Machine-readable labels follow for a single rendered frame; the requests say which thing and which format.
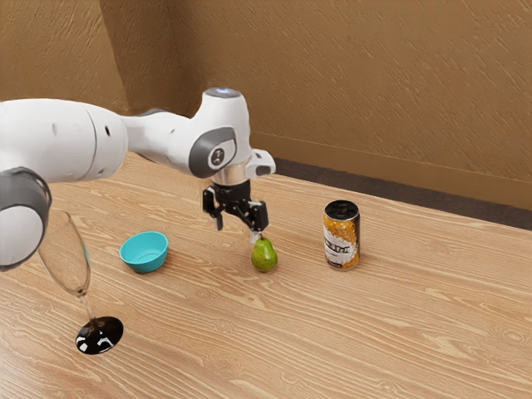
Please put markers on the clear champagne glass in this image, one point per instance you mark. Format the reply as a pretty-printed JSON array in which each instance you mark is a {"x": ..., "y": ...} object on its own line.
[{"x": 70, "y": 266}]

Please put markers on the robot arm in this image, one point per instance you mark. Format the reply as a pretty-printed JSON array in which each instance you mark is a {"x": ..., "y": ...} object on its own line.
[{"x": 62, "y": 141}]

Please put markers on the teal bowl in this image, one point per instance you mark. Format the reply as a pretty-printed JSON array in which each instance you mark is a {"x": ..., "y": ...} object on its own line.
[{"x": 144, "y": 251}]

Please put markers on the orange printed can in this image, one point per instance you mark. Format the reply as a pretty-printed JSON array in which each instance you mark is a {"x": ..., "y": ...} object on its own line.
[{"x": 341, "y": 237}]

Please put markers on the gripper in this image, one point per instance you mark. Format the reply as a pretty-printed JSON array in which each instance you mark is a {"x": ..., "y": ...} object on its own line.
[{"x": 232, "y": 198}]

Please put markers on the green pear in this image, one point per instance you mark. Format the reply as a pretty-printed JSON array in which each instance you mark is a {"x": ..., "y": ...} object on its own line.
[{"x": 263, "y": 255}]

